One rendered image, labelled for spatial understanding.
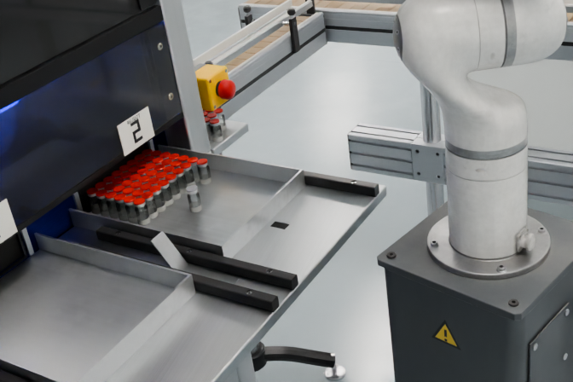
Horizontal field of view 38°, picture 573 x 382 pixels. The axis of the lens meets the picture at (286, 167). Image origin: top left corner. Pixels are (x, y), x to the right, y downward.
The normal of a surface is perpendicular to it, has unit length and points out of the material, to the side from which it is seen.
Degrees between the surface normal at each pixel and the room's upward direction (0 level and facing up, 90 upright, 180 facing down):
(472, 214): 90
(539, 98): 90
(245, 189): 0
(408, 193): 0
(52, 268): 0
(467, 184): 90
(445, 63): 93
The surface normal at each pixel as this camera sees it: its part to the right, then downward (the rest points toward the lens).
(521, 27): 0.00, 0.31
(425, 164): -0.51, 0.47
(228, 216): -0.13, -0.87
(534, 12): -0.22, 0.40
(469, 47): 0.06, 0.56
